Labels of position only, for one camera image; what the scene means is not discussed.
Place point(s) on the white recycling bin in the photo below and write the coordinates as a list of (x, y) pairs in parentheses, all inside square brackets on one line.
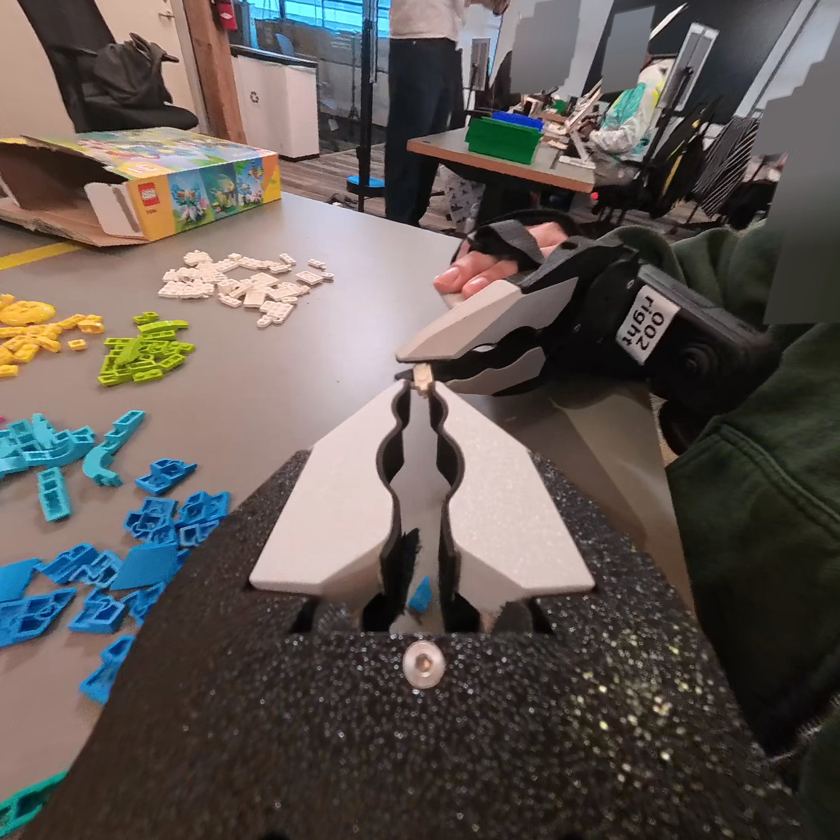
[(279, 105)]

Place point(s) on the pile of lime lego pieces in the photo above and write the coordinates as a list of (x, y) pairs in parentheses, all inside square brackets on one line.
[(148, 351)]

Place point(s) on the pile of yellow lego pieces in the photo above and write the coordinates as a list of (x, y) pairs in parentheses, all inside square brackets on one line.
[(33, 334)]

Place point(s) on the pile of teal green lego pieces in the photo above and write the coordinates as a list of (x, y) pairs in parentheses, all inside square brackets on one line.
[(26, 804)]

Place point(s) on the blue lego slope piece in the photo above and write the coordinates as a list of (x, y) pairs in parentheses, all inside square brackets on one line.
[(421, 597)]

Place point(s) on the yellow tape strip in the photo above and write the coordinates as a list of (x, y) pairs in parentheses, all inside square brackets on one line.
[(33, 257)]

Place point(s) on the small pale lego plate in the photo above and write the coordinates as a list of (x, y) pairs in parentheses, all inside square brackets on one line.
[(423, 379)]

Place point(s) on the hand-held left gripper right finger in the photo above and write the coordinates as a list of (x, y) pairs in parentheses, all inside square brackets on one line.
[(518, 518)]

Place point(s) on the person's right hand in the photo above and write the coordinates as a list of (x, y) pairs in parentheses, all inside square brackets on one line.
[(482, 270)]

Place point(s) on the opened colourful lego box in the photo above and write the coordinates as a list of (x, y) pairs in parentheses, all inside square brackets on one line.
[(197, 184)]

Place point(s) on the black bag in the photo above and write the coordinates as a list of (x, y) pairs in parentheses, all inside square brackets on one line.
[(134, 72)]

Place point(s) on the person's dark green jacket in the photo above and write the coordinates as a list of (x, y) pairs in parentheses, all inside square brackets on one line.
[(754, 558)]

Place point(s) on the person's right forearm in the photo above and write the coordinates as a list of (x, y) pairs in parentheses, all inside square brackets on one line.
[(709, 262)]

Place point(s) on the green plastic bin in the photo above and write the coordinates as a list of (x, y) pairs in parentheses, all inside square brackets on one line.
[(502, 141)]

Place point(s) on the black stand with blue base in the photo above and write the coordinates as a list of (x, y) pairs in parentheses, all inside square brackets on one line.
[(365, 98)]

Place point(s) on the blue plastic bin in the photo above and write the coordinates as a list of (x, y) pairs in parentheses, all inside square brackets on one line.
[(522, 120)]

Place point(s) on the pile of blue lego pieces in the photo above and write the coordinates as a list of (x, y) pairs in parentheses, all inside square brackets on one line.
[(151, 538)]

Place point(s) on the pile of white lego pieces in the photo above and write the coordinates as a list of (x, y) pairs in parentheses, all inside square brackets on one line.
[(249, 285)]

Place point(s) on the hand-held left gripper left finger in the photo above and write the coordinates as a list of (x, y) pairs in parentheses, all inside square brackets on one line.
[(321, 518)]

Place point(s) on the row of black chairs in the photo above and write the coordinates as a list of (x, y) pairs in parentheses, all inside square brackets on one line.
[(709, 157)]

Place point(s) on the pile of turquoise lego pieces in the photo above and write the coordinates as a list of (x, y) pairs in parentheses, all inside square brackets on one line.
[(46, 446)]

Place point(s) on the black office chair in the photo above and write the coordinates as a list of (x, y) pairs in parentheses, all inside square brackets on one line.
[(65, 65)]

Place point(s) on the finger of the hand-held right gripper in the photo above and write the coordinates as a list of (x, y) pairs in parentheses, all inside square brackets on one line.
[(479, 315), (512, 371)]

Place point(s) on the grey background table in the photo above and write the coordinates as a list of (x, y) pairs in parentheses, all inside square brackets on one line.
[(472, 157)]

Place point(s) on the wooden post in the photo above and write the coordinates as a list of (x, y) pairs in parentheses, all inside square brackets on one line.
[(210, 72)]

